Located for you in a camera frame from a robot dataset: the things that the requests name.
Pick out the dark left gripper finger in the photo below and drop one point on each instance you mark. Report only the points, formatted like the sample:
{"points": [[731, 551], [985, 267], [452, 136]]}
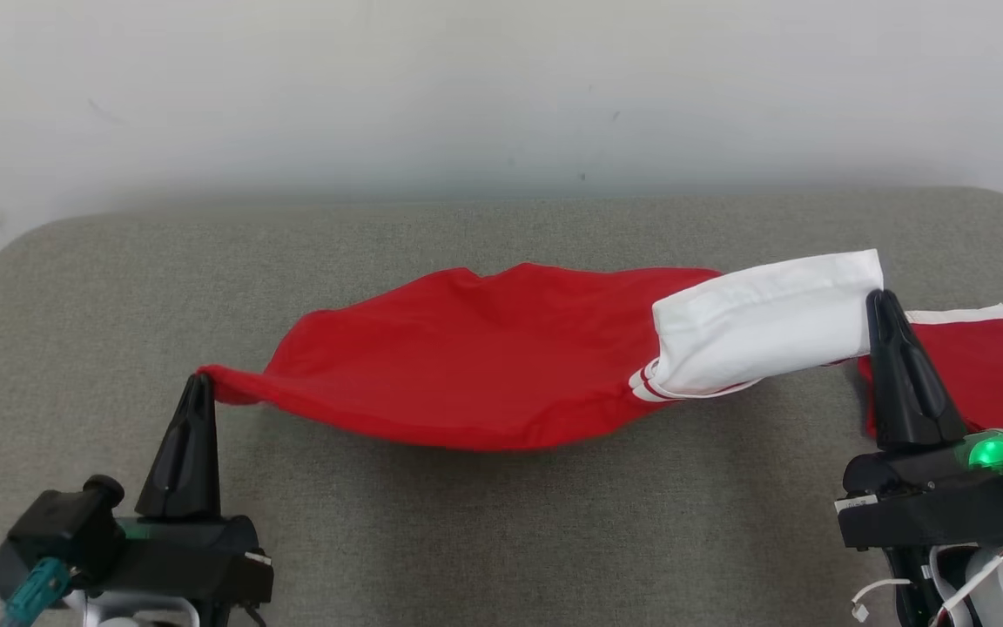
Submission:
{"points": [[202, 479], [169, 479]]}

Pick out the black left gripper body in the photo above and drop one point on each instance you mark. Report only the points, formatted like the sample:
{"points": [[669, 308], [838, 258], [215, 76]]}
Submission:
{"points": [[197, 557]]}

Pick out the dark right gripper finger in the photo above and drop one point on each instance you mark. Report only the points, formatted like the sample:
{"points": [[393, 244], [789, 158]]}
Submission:
{"points": [[891, 409], [928, 409]]}

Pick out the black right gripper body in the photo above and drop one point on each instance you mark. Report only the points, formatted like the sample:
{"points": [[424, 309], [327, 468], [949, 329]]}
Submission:
{"points": [[928, 505]]}

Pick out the red shorts with white stripe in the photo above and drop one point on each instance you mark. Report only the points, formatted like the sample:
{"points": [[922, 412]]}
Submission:
{"points": [[972, 366]]}

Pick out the red t-shirt with white sleeves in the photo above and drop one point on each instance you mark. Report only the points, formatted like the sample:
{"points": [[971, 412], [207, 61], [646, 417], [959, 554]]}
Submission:
{"points": [[467, 357]]}

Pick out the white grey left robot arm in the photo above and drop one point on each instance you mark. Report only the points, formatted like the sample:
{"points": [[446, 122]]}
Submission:
{"points": [[136, 610]]}

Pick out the grey fabric sofa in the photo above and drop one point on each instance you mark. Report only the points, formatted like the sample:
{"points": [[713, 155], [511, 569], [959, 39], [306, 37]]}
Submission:
{"points": [[501, 540]]}

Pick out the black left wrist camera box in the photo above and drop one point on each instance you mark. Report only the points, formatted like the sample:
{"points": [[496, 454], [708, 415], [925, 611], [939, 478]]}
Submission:
{"points": [[57, 531]]}

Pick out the teal left camera connector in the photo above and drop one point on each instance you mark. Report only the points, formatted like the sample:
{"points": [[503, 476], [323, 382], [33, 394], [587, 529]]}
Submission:
{"points": [[36, 592]]}

